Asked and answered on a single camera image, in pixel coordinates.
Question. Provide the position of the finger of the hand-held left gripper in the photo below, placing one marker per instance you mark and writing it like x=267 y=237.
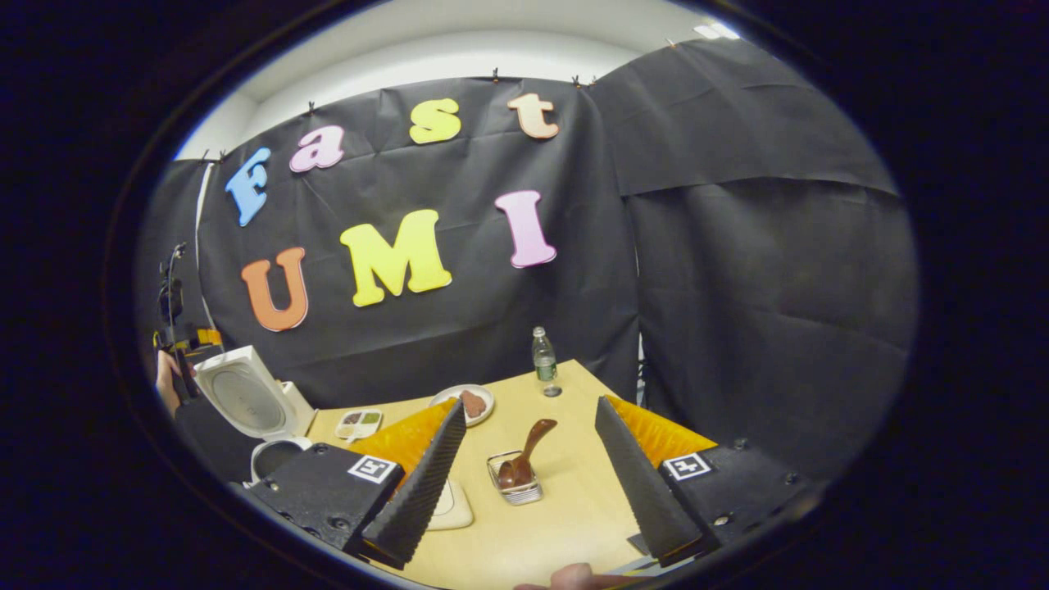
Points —
x=209 y=337

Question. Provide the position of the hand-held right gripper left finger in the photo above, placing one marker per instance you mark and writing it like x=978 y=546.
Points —
x=422 y=492

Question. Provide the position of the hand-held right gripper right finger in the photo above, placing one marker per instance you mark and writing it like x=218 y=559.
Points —
x=635 y=483

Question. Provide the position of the clear container of rice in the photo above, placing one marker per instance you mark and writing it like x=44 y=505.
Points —
x=455 y=504

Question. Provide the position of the white rice cooker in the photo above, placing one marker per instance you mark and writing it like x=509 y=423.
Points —
x=246 y=393

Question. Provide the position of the brown wooden spoon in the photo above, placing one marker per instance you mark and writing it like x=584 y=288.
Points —
x=537 y=438

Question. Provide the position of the white round plate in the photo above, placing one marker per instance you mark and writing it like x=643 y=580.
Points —
x=479 y=419

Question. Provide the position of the white divided grain dish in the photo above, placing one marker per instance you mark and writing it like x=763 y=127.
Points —
x=359 y=424

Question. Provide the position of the brown meat piece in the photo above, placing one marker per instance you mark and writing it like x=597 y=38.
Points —
x=474 y=404

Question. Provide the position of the green label water bottle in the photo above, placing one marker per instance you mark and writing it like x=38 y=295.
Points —
x=544 y=360

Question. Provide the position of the black backdrop cloth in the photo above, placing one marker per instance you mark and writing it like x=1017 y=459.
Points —
x=737 y=287

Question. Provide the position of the small ceiling light panel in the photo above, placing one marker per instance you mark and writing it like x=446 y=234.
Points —
x=717 y=31

